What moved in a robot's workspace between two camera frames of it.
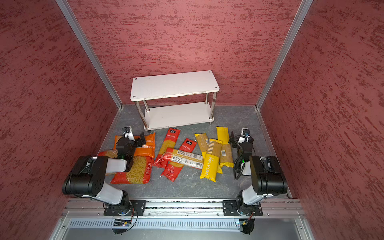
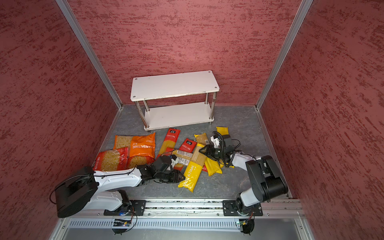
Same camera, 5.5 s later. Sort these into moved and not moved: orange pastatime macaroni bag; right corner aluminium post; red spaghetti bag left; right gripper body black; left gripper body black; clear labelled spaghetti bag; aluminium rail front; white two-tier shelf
Moved: right gripper body black; left gripper body black
Not moved: right corner aluminium post; red spaghetti bag left; orange pastatime macaroni bag; white two-tier shelf; aluminium rail front; clear labelled spaghetti bag
